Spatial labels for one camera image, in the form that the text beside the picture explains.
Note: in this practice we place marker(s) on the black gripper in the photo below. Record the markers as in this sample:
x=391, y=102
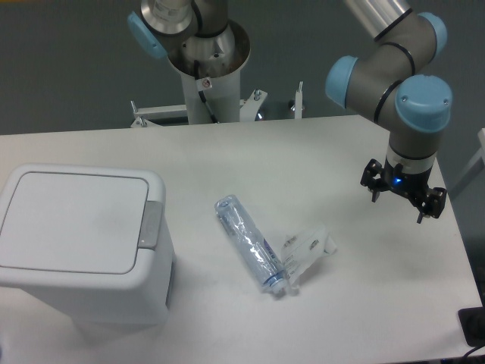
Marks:
x=407, y=178

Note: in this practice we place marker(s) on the grey trash can push button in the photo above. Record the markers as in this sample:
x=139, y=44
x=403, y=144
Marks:
x=150, y=225

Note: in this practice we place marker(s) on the white plastic trash can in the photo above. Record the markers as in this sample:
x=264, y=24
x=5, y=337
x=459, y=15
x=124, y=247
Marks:
x=138, y=297

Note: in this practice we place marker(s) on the white trash can lid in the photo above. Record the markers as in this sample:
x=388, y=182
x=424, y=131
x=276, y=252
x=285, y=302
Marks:
x=71, y=222

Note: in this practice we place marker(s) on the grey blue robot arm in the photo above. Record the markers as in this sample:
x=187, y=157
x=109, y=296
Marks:
x=387, y=88

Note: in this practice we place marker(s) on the clear plastic packaging bag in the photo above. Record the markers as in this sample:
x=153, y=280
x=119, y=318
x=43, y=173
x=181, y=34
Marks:
x=301, y=251

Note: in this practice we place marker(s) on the black device at table edge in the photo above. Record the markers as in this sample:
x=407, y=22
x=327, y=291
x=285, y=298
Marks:
x=472, y=323

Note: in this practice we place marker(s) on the clear plastic water bottle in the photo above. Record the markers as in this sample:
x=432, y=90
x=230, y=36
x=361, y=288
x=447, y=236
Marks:
x=256, y=252

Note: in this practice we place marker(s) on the white frame at right edge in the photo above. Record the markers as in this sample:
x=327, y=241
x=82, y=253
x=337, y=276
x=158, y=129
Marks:
x=471, y=169

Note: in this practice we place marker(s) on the white upright metal post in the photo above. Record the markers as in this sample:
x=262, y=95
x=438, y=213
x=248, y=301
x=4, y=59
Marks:
x=296, y=105

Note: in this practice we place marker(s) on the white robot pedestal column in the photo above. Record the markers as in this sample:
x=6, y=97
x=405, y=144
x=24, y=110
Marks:
x=209, y=70

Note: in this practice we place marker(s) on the white metal frame bracket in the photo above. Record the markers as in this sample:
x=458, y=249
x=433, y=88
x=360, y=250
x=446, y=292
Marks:
x=166, y=113

